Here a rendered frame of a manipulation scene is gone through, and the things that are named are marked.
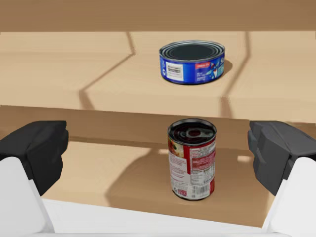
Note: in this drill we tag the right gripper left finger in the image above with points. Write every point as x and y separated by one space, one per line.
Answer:
29 158

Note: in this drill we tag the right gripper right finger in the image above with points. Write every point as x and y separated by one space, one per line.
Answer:
276 153

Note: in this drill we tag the red and white can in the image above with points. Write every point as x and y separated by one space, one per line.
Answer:
192 163

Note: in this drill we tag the blue flat can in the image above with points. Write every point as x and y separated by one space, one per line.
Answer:
192 66

